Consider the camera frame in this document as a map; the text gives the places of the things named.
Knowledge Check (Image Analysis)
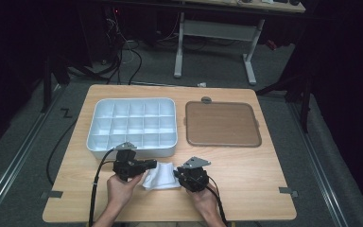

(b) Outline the white ribbed sock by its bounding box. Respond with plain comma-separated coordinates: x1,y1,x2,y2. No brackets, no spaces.
141,161,182,191

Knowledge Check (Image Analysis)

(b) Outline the right hand-held gripper black cable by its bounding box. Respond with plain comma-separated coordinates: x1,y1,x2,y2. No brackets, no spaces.
205,174,230,227

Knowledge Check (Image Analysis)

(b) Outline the person's left hand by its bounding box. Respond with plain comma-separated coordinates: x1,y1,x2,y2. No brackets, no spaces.
106,171,145,207

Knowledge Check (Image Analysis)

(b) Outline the left hand-held gripper black cable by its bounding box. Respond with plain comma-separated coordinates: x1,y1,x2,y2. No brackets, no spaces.
88,148,117,227

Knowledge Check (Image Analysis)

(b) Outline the brown wooden tray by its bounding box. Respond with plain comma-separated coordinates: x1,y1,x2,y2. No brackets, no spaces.
184,100,263,148

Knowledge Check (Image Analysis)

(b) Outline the black metal stand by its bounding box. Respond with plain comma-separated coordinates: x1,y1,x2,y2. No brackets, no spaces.
41,53,74,114
254,72,316,133

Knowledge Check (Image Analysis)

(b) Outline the wooden desk with white legs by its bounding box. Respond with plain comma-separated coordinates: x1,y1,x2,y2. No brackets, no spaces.
173,0,306,86

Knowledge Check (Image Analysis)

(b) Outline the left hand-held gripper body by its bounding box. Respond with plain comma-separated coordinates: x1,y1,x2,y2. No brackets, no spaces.
112,141,146,183

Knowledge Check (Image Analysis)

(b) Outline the white compartment storage box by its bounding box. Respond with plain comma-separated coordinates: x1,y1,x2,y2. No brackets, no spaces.
86,97,179,159

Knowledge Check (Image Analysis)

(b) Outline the person's right hand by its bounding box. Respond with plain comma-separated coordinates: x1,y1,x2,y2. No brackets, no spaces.
188,186,223,218

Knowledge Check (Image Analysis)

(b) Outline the black floor cable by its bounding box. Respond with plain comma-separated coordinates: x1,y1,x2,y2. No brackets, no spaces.
45,118,78,186

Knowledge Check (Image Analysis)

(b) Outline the hand-held gripper black cable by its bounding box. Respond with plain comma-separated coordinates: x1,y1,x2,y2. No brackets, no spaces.
88,148,117,227
205,174,230,227

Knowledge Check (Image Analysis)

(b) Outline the tangle of black cables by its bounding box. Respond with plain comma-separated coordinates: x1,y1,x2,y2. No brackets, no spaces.
103,9,144,86

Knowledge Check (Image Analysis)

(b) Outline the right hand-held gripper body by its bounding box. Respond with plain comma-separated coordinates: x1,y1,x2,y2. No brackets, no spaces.
178,156,212,193

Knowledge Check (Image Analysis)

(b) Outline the grey tape piece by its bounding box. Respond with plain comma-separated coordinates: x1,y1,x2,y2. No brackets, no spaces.
278,186,299,199
41,190,64,200

